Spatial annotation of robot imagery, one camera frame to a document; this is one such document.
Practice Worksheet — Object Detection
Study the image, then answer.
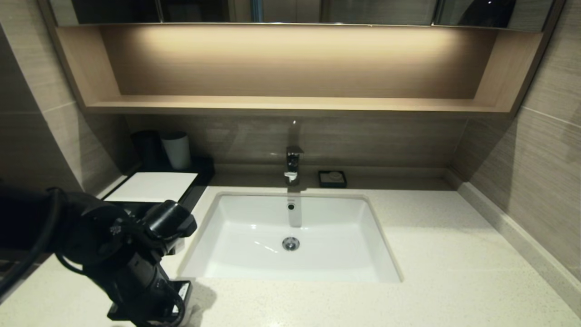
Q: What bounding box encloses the grey plastic cup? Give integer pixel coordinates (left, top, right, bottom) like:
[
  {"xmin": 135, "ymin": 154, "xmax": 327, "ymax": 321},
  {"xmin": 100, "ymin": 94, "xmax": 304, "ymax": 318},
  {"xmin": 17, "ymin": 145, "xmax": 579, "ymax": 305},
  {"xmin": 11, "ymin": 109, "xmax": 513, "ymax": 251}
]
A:
[{"xmin": 161, "ymin": 131, "xmax": 192, "ymax": 170}]

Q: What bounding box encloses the black amenity drawer box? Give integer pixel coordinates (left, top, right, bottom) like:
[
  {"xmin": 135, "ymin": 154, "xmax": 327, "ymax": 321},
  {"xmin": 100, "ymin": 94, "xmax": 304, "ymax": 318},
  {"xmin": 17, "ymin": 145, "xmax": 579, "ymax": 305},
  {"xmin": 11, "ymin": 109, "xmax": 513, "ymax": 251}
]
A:
[{"xmin": 102, "ymin": 157, "xmax": 216, "ymax": 216}]

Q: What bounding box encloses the black cup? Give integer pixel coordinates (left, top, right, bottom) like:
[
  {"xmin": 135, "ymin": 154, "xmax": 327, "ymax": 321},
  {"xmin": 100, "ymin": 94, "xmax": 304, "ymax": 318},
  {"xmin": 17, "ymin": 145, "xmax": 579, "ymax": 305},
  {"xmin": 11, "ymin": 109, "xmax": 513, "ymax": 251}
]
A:
[{"xmin": 131, "ymin": 129, "xmax": 164, "ymax": 168}]

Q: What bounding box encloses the white sink basin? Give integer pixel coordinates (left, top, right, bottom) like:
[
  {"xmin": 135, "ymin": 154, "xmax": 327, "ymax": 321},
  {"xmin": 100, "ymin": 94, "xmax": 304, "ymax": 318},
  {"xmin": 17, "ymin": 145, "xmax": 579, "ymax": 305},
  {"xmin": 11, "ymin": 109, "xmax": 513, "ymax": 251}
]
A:
[{"xmin": 178, "ymin": 191, "xmax": 404, "ymax": 284}]

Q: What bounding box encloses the chrome faucet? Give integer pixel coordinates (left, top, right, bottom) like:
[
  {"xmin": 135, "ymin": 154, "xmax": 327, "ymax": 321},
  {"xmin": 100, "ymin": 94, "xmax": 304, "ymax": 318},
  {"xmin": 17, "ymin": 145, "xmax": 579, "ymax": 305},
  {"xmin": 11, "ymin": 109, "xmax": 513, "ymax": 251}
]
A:
[{"xmin": 284, "ymin": 120, "xmax": 305, "ymax": 186}]

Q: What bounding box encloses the black soap dish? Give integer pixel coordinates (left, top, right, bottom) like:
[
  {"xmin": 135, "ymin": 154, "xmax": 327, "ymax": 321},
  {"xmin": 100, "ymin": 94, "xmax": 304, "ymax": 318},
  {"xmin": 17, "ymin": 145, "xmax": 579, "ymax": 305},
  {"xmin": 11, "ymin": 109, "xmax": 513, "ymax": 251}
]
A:
[{"xmin": 318, "ymin": 170, "xmax": 348, "ymax": 188}]

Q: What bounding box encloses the mirror cabinet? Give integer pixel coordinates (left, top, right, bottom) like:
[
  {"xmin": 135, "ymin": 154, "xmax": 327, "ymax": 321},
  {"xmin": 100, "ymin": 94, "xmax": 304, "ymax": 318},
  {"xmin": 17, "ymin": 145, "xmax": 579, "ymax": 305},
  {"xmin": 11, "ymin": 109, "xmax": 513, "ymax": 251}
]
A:
[{"xmin": 50, "ymin": 0, "xmax": 556, "ymax": 28}]

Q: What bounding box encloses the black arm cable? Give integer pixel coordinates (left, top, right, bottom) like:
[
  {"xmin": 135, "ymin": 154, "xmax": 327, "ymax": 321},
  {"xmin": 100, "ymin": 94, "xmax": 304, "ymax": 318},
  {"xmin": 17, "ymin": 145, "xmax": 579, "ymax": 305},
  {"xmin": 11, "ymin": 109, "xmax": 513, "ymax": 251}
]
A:
[{"xmin": 0, "ymin": 187, "xmax": 62, "ymax": 293}]

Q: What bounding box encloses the wooden wall shelf niche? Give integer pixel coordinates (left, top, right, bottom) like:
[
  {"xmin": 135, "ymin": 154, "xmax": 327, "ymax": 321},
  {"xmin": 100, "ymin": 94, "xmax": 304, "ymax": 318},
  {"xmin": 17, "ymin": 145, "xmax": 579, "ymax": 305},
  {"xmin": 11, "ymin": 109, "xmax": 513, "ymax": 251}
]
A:
[{"xmin": 40, "ymin": 23, "xmax": 563, "ymax": 118}]

